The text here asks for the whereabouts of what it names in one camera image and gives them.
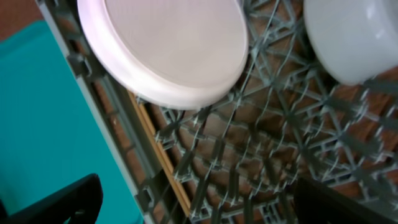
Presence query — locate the grey-blue bowl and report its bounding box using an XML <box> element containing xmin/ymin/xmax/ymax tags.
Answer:
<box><xmin>303</xmin><ymin>0</ymin><xmax>397</xmax><ymax>85</ymax></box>

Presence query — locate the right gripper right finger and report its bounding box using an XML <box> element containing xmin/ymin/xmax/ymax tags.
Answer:
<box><xmin>294</xmin><ymin>177</ymin><xmax>395</xmax><ymax>224</ymax></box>

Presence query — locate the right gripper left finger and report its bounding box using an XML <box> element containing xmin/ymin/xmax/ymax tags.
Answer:
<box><xmin>1</xmin><ymin>174</ymin><xmax>103</xmax><ymax>223</ymax></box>

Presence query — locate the teal plastic tray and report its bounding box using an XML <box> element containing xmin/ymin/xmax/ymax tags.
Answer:
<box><xmin>1</xmin><ymin>21</ymin><xmax>143</xmax><ymax>223</ymax></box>

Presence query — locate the grey dishwasher rack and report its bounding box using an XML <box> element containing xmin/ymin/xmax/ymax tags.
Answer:
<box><xmin>37</xmin><ymin>0</ymin><xmax>397</xmax><ymax>223</ymax></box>

